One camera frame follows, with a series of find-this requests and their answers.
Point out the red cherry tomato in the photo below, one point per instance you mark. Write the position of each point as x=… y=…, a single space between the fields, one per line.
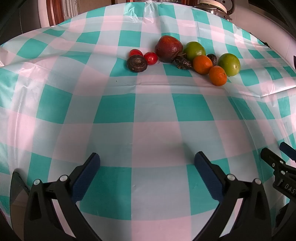
x=151 y=58
x=134 y=52

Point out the green pink checkered tablecloth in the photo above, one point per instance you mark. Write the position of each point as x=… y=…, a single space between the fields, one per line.
x=143 y=120

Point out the white rice cooker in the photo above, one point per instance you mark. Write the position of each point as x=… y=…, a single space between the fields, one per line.
x=214 y=5

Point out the wooden door frame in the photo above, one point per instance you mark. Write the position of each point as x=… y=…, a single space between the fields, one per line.
x=54 y=11

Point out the dark wrinkled fruit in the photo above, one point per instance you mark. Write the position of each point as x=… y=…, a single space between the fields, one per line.
x=212 y=59
x=183 y=63

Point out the dark brown water chestnut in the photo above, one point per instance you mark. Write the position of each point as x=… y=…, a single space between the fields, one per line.
x=137 y=63

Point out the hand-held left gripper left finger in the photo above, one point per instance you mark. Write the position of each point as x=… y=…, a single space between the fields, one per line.
x=89 y=172

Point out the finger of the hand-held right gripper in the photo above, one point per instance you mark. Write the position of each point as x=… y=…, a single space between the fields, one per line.
x=288 y=149
x=271 y=158

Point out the orange tangerine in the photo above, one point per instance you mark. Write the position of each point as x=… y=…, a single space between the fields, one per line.
x=202 y=64
x=218 y=76

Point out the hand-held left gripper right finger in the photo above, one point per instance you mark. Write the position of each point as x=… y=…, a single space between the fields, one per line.
x=205 y=172

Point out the large dark red fruit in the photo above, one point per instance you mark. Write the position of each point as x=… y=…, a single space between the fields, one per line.
x=167 y=48

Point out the dark flat object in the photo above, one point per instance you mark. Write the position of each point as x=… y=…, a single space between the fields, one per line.
x=19 y=190

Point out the green round fruit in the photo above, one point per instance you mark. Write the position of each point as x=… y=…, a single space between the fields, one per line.
x=229 y=64
x=194 y=50

